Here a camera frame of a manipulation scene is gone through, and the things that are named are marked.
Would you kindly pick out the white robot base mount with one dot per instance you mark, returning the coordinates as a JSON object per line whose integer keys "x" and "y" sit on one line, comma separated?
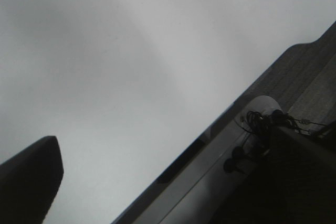
{"x": 263, "y": 104}

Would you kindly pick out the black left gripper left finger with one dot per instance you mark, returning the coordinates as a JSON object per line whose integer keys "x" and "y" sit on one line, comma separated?
{"x": 30, "y": 181}

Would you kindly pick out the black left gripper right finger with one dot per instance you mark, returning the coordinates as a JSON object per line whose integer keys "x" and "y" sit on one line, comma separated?
{"x": 294, "y": 183}

